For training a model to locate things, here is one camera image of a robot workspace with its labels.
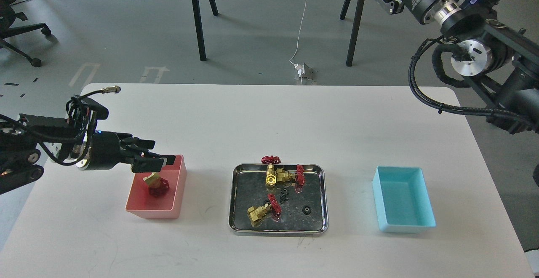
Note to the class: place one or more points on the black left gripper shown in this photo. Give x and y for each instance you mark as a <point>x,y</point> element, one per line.
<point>106,151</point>

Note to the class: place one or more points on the brass valve red handwheel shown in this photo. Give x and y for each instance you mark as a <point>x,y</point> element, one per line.
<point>157,186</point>
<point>257,214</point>

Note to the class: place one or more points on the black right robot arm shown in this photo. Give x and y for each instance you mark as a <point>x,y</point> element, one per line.
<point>476,50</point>

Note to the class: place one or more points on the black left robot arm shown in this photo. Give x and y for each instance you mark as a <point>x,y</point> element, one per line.
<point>71,141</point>

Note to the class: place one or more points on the pink plastic box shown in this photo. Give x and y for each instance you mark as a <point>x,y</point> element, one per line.
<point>168,206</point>

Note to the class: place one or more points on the brass valve red handwheel front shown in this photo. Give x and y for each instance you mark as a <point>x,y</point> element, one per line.
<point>257,214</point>

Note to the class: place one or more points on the brass valve two red handwheels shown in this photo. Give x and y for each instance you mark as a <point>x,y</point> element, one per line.
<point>280,175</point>

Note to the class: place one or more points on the black gear near valve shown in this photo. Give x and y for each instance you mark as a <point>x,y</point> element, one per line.
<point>284,196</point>

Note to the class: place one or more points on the small black gear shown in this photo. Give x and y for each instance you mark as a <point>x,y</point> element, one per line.
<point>306,210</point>

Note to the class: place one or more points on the light blue plastic box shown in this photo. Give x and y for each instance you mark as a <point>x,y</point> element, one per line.
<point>402,200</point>

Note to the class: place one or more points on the black tripod leg right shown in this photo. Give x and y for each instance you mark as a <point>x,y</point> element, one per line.
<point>355,27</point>

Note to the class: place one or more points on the black tripod leg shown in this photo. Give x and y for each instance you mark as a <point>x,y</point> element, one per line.
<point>355,27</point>
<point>198,25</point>

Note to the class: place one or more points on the white power adapter on floor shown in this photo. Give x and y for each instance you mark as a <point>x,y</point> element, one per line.
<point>302,71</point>

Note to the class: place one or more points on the stainless steel tray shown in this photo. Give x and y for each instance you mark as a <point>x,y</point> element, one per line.
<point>248,189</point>

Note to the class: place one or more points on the black tripod leg left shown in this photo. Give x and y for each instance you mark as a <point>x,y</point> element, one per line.
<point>198,25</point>

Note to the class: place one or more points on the black office chair base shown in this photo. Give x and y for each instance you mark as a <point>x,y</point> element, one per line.
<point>7,19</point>

